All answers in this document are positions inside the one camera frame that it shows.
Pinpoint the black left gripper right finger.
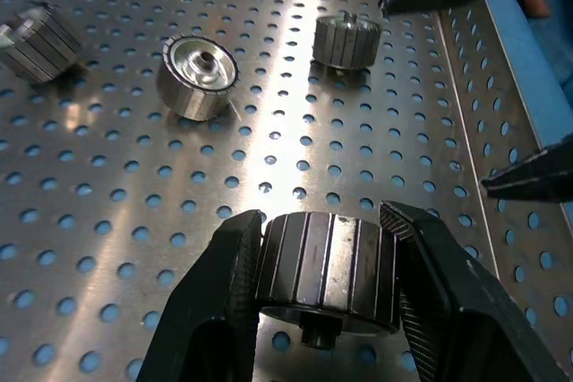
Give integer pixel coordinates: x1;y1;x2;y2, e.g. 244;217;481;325
378;200;573;382

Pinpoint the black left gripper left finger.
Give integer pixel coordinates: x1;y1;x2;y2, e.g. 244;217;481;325
136;208;264;382

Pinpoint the ribbed metal roller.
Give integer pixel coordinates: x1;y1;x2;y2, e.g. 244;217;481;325
155;35;239;123
311;12;383;72
254;211;402;350
0;1;84;85

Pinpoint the blue plastic tray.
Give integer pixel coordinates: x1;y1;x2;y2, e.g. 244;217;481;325
484;0;573;160

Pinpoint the perforated steel tray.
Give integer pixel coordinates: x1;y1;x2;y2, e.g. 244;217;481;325
0;0;573;382

